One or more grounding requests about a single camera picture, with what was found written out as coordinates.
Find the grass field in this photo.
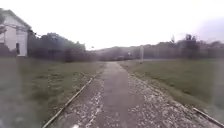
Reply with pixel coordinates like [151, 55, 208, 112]
[118, 58, 224, 123]

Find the pale path edging strip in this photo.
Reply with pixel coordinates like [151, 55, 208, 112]
[191, 106, 224, 128]
[41, 71, 101, 128]

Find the pale pole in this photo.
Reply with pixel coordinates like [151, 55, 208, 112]
[139, 45, 145, 62]

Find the grass verge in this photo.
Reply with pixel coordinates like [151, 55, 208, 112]
[0, 56, 107, 128]

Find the grey gravel path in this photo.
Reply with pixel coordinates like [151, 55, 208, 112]
[46, 61, 221, 128]

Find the row of trees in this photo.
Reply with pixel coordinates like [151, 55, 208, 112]
[0, 31, 224, 63]

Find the white building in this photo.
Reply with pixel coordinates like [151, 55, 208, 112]
[0, 8, 33, 58]

